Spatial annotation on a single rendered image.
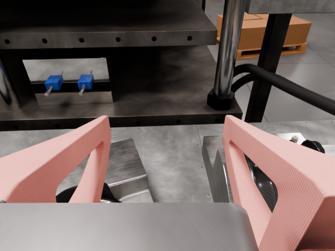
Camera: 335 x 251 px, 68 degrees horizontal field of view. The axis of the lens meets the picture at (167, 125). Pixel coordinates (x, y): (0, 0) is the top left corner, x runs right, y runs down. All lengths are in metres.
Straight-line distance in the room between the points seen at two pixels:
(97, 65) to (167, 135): 0.34
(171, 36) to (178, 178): 0.46
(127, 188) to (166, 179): 0.15
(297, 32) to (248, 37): 0.71
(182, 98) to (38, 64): 0.51
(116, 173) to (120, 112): 0.42
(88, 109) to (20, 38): 0.30
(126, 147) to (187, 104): 0.43
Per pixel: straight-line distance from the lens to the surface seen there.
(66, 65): 0.91
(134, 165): 0.51
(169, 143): 0.72
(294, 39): 3.87
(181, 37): 0.85
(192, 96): 0.97
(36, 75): 0.96
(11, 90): 1.00
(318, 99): 0.84
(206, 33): 0.86
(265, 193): 0.49
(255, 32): 3.47
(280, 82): 0.84
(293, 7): 1.00
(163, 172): 0.64
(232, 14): 0.79
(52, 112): 0.96
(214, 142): 0.64
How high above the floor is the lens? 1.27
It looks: 37 degrees down
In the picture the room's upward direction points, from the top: straight up
